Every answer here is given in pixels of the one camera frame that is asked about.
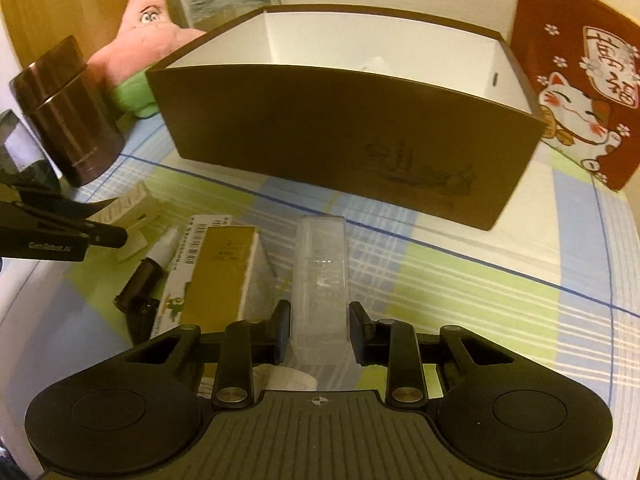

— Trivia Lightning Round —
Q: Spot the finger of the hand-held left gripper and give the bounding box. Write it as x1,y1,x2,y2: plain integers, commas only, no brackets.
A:
10,220,127,250
0,180,118,223

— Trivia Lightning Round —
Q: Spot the plaid tablecloth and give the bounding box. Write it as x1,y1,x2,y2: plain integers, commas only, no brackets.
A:
0,110,640,411

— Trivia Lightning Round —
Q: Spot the brown wooden panel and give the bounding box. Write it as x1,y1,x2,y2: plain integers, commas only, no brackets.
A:
0,0,231,86

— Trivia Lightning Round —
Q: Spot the brown cardboard box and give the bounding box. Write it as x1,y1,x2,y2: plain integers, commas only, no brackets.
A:
146,5,548,233

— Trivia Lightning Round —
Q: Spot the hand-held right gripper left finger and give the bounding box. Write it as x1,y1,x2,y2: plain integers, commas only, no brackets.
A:
125,300,292,409

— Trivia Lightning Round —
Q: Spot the red cat print cushion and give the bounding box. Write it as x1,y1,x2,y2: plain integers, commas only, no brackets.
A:
510,0,640,193

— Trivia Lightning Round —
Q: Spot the clear plastic case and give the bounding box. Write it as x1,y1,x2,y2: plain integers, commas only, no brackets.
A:
289,215,353,368

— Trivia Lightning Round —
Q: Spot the pink starfish plush toy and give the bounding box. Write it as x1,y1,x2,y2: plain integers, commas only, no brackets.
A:
87,0,208,118

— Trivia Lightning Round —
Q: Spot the white plastic piece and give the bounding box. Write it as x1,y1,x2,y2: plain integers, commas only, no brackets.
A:
92,182,168,263

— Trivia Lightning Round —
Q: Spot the white rounded object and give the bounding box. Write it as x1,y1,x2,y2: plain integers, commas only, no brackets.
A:
252,364,320,392

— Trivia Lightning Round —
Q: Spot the small brown bottle white cap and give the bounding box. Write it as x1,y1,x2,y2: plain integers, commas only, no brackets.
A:
114,227,181,313

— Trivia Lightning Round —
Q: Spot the brown metal thermos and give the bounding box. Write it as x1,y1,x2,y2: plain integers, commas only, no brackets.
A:
9,35,126,187

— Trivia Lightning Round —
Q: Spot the framed picture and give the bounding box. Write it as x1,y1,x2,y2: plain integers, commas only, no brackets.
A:
167,0,286,33

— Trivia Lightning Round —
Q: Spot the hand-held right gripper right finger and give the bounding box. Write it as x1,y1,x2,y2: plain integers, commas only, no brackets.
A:
349,301,516,406

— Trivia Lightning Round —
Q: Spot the white carton with green figure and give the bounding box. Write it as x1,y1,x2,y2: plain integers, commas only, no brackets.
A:
150,214,278,346

